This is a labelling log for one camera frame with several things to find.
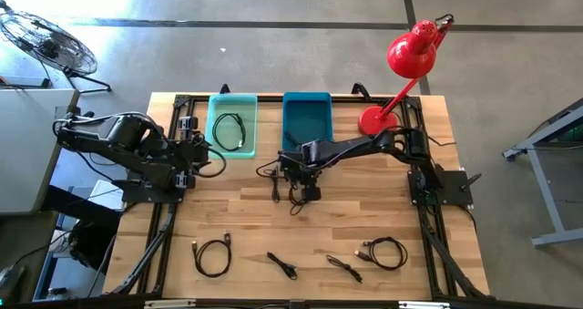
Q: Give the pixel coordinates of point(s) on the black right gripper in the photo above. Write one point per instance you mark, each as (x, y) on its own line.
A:
(312, 194)

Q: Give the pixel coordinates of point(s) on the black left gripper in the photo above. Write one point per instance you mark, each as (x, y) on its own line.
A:
(187, 127)

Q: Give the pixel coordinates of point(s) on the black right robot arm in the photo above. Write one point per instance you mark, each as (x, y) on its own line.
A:
(355, 147)

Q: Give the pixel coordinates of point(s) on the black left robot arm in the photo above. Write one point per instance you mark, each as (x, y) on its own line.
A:
(132, 149)

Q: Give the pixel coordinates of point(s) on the light teal plastic bin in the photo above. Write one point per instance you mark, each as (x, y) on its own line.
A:
(218, 104)

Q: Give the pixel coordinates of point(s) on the dark blue plastic bin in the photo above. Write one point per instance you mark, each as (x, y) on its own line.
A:
(307, 113)

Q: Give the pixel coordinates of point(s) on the white paper sheet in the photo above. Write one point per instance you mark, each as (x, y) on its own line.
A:
(107, 195)

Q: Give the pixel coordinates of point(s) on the white light strip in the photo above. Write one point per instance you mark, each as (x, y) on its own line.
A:
(423, 305)
(170, 304)

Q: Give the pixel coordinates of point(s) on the grey cabinet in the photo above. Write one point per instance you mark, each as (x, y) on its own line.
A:
(32, 154)

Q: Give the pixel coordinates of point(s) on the red desk lamp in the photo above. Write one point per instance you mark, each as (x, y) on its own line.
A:
(412, 56)

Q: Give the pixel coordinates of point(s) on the black metal floor fan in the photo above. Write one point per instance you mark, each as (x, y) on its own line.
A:
(48, 44)

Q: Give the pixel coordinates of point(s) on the black aluminium table frame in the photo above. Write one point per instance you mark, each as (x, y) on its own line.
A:
(268, 98)

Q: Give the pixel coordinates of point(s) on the grey metal table frame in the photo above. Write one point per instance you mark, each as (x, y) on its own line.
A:
(546, 195)

